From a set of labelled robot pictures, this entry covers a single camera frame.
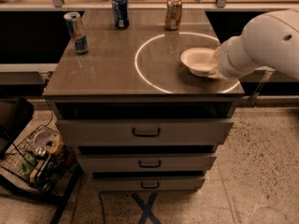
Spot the white paper bowl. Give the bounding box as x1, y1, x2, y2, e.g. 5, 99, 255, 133
180, 48, 217, 77

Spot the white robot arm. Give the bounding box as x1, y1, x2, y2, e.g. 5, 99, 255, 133
206, 8, 299, 79

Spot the gold soda can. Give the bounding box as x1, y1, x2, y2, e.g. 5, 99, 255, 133
164, 0, 182, 31

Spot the blue pepsi can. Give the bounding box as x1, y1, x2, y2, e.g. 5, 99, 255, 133
111, 0, 129, 29

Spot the silver blue redbull can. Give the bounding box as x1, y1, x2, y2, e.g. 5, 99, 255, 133
64, 12, 89, 54

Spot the grey drawer cabinet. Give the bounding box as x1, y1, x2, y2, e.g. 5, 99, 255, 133
44, 8, 244, 191

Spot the blue tape cross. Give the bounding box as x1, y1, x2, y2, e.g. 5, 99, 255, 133
132, 192, 162, 224

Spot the top drawer black handle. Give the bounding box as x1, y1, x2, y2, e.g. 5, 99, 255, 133
132, 128, 161, 137

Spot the drawer black handle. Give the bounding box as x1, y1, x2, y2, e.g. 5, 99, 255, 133
132, 128, 161, 137
140, 181, 160, 189
138, 160, 162, 168

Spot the middle drawer black handle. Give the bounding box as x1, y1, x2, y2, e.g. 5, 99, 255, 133
138, 160, 162, 168

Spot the bottom drawer black handle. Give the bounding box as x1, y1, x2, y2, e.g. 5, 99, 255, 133
140, 181, 160, 189

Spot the black floor cable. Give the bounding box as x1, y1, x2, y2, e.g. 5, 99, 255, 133
98, 191, 107, 224

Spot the black wire basket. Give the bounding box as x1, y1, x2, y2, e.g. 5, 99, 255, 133
1, 125, 77, 192

